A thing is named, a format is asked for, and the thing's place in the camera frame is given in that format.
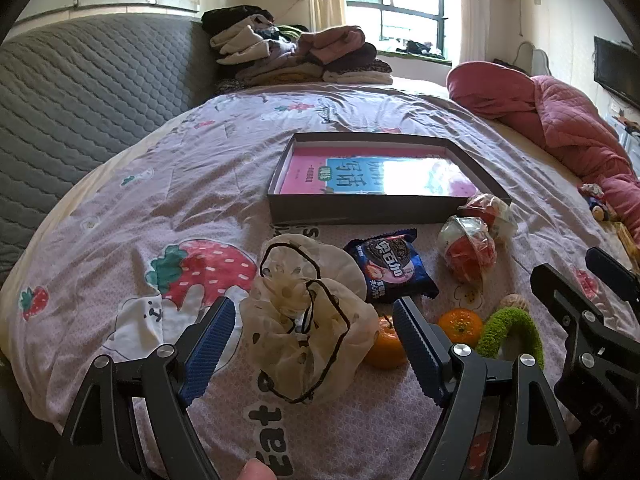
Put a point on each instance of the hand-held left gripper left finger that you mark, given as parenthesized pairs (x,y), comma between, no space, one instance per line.
(210,347)

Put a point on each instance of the cream sheer scrunchie black trim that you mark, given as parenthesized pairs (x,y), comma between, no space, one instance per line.
(280,300)

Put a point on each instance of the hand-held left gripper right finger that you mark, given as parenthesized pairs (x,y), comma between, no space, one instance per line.
(417,355)

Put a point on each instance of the white cabinet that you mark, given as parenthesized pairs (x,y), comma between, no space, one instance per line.
(625,135)

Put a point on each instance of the pile of folded clothes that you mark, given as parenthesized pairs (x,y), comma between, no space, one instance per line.
(300,55)

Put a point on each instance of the mandarin orange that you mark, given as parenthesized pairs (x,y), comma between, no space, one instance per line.
(460,330)
(387,350)

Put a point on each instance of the small figure toy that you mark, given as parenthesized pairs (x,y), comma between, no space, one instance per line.
(601,210)

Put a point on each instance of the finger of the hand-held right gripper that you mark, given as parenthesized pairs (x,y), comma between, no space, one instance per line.
(612,272)
(555,290)

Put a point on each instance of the grey shallow cardboard box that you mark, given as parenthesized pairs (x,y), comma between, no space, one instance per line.
(350,208)

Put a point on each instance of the blue cookie packet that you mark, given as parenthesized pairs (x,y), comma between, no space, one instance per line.
(395,265)

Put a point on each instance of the strawberry print bed sheet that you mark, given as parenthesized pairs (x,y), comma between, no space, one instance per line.
(200,185)

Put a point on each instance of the plastic-wrapped toy egg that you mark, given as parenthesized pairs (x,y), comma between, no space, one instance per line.
(467,255)
(495,215)

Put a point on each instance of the dark clothes on windowsill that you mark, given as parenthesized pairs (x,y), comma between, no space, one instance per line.
(422,49)

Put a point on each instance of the pink and blue book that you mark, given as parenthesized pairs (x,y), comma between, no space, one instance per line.
(310,170)

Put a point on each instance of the black television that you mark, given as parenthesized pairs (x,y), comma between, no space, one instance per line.
(617,67)

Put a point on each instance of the pink quilted blanket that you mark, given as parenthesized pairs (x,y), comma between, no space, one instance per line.
(550,110)

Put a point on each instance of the walnut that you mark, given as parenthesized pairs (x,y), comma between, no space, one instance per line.
(515,302)

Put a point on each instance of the grey quilted headboard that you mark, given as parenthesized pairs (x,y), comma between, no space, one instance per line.
(100,100)

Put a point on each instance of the white chair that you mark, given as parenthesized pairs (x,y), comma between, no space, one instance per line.
(537,60)

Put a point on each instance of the person's left hand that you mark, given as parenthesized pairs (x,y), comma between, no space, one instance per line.
(255,472)

